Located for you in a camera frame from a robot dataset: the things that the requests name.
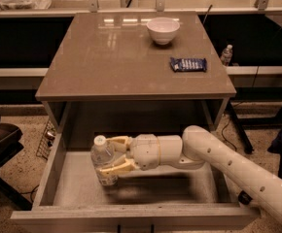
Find black chair caster leg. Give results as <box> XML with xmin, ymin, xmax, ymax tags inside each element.
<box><xmin>238</xmin><ymin>191</ymin><xmax>252</xmax><ymax>205</ymax></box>

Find black table leg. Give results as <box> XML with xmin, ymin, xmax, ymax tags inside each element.
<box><xmin>227</xmin><ymin>102</ymin><xmax>254</xmax><ymax>154</ymax></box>

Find wire mesh basket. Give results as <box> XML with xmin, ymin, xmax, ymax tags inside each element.
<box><xmin>36</xmin><ymin>120</ymin><xmax>56</xmax><ymax>160</ymax></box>

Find open grey top drawer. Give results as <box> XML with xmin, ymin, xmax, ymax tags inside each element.
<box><xmin>11</xmin><ymin>135</ymin><xmax>260</xmax><ymax>233</ymax></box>

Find clear plastic water bottle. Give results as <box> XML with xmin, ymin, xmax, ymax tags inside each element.
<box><xmin>90</xmin><ymin>135</ymin><xmax>118</xmax><ymax>186</ymax></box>

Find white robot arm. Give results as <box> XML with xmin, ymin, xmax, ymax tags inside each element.
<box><xmin>93</xmin><ymin>125</ymin><xmax>282</xmax><ymax>224</ymax></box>

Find blue snack bar wrapper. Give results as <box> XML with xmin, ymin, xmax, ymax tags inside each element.
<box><xmin>170</xmin><ymin>57</ymin><xmax>207</xmax><ymax>72</ymax></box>

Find dark office chair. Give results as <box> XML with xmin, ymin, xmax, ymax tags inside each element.
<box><xmin>0</xmin><ymin>115</ymin><xmax>32</xmax><ymax>211</ymax></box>

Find black floor cable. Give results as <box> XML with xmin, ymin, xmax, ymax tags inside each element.
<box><xmin>220</xmin><ymin>114</ymin><xmax>238</xmax><ymax>153</ymax></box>

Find white ceramic bowl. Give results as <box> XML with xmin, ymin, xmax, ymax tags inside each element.
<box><xmin>147</xmin><ymin>17</ymin><xmax>180</xmax><ymax>45</ymax></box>

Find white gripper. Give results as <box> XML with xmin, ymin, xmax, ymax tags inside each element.
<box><xmin>96</xmin><ymin>134</ymin><xmax>159</xmax><ymax>178</ymax></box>

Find small background water bottle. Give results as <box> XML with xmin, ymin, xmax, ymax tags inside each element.
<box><xmin>220</xmin><ymin>45</ymin><xmax>232</xmax><ymax>66</ymax></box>

